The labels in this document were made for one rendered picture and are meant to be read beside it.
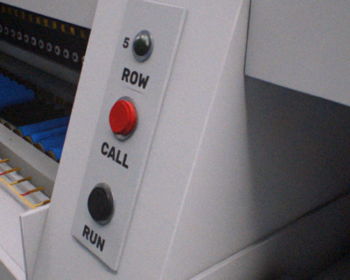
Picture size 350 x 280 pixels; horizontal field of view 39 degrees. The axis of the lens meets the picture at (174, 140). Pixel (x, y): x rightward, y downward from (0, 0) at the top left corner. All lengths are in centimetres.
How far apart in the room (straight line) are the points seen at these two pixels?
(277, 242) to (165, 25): 13
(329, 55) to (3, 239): 25
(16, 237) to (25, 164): 7
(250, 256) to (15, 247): 16
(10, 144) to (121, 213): 22
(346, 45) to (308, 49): 2
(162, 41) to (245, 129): 5
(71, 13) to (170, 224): 15
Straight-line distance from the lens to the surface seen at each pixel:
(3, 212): 39
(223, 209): 23
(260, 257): 27
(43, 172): 38
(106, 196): 24
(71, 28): 58
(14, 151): 42
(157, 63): 22
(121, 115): 23
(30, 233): 29
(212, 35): 20
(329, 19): 18
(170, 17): 22
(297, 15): 19
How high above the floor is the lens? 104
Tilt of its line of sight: 10 degrees down
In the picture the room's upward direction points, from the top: 16 degrees clockwise
